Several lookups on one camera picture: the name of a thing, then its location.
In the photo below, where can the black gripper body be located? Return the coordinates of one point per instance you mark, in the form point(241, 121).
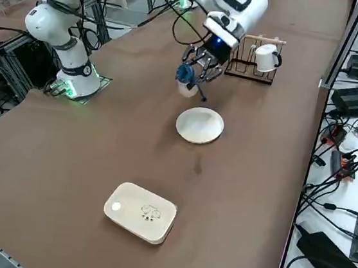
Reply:
point(216, 49)

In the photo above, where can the white round plate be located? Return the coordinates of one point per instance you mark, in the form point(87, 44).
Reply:
point(199, 126)

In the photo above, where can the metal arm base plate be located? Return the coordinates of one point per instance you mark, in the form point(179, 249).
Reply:
point(102, 83)

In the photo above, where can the dark metal frame post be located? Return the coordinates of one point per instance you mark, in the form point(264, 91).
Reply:
point(347, 43)

